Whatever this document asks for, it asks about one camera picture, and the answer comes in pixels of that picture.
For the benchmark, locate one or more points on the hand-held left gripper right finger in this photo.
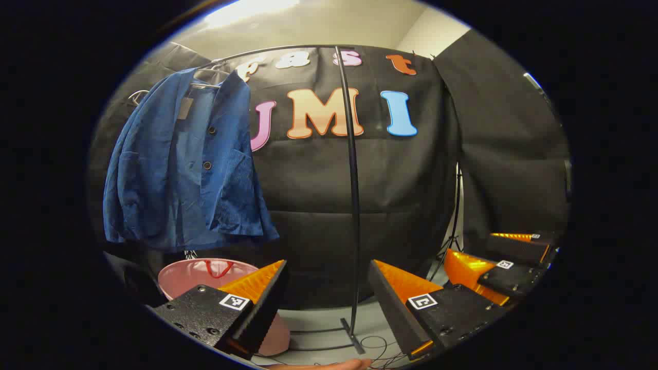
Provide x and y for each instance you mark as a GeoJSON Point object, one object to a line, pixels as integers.
{"type": "Point", "coordinates": [393, 313]}

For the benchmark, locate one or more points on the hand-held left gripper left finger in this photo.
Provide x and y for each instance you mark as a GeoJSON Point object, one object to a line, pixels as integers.
{"type": "Point", "coordinates": [262, 313]}

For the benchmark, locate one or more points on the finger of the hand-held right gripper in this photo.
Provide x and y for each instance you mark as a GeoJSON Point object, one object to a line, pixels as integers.
{"type": "Point", "coordinates": [509, 280]}
{"type": "Point", "coordinates": [516, 251]}

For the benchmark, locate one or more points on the pink laundry hamper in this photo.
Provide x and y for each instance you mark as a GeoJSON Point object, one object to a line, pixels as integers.
{"type": "Point", "coordinates": [185, 277]}

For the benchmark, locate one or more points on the blue jacket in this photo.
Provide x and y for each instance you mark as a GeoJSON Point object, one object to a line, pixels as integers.
{"type": "Point", "coordinates": [154, 180]}

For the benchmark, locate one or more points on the white plastic hanger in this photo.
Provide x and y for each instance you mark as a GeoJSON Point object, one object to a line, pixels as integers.
{"type": "Point", "coordinates": [134, 94]}
{"type": "Point", "coordinates": [205, 85]}

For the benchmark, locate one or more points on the black clothes rack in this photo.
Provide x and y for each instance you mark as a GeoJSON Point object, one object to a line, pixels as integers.
{"type": "Point", "coordinates": [353, 205]}

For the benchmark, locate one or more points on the black tripod stand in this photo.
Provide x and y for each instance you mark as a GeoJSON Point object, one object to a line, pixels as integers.
{"type": "Point", "coordinates": [455, 216]}

